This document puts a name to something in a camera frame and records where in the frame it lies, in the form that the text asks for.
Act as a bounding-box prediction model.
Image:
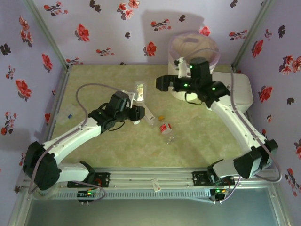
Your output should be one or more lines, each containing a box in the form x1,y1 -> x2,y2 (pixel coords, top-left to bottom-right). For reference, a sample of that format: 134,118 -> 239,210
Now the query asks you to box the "clear plastic bottle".
134,81 -> 147,102

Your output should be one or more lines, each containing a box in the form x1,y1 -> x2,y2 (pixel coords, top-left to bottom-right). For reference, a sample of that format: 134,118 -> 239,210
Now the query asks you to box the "white ribbed plastic bin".
168,32 -> 221,102

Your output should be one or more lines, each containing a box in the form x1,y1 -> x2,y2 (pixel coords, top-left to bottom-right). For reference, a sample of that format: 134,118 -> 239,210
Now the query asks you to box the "long clear bottle white label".
142,103 -> 157,127

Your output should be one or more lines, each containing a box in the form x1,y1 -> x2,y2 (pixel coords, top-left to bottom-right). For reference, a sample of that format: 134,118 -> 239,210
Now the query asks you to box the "red label bottle orange cap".
158,115 -> 176,145

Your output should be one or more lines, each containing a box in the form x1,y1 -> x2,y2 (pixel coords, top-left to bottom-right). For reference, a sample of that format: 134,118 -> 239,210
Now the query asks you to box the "white red paper tag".
151,178 -> 162,193

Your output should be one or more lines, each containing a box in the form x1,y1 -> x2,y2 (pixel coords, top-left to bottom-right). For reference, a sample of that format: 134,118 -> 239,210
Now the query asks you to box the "controller board with lights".
210,187 -> 230,204
77,189 -> 100,205

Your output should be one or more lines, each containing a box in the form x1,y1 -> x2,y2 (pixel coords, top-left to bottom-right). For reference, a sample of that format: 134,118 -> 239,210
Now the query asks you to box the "black cable loop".
108,121 -> 125,131
185,93 -> 204,105

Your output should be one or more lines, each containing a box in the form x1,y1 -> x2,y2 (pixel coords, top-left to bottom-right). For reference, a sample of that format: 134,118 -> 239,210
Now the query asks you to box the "lavender cable of right arm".
182,48 -> 282,182

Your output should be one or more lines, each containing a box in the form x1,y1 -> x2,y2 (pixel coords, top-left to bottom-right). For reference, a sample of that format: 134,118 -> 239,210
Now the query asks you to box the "lavender cable of arm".
28,83 -> 127,195
182,48 -> 282,182

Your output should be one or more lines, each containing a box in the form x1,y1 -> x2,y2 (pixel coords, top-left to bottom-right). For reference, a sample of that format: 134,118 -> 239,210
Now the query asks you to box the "lavender cable of left arm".
28,83 -> 127,195

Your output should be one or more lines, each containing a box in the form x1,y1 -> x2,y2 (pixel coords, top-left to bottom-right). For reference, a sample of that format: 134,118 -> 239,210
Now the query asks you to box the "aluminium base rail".
21,167 -> 280,189

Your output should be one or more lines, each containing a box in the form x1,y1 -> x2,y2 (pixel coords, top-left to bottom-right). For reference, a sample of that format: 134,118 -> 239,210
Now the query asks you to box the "aluminium side rail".
43,65 -> 71,142

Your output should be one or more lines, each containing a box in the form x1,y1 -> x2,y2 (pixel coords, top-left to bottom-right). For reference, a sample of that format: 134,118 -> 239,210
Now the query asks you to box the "aluminium frame post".
22,0 -> 71,70
231,0 -> 276,71

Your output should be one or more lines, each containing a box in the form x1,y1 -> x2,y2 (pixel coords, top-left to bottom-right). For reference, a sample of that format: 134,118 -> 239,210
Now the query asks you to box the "slotted grey cable duct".
50,188 -> 211,201

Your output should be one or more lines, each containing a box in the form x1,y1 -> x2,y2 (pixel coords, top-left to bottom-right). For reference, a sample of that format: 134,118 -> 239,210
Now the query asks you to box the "lavender board cable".
81,182 -> 108,201
213,175 -> 242,204

